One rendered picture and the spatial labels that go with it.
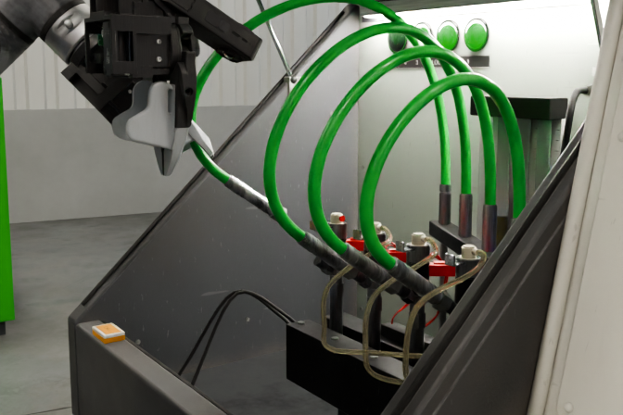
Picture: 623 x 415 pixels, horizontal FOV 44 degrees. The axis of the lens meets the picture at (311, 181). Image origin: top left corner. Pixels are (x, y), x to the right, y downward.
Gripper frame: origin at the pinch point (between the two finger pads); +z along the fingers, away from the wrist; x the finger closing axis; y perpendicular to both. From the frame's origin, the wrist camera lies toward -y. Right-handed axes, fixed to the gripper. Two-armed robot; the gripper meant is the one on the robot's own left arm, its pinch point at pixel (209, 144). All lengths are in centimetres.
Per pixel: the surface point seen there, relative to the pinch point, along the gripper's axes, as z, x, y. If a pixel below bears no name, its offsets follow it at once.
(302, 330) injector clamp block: 26.3, -3.2, 8.4
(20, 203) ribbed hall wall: -153, -607, 116
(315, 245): 18.5, 11.1, 0.1
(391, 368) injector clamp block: 35.0, 10.9, 3.9
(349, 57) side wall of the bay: 1.8, -34.8, -31.3
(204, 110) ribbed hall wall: -107, -647, -61
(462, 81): 16.4, 25.2, -21.5
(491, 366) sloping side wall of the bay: 36.8, 30.8, -2.2
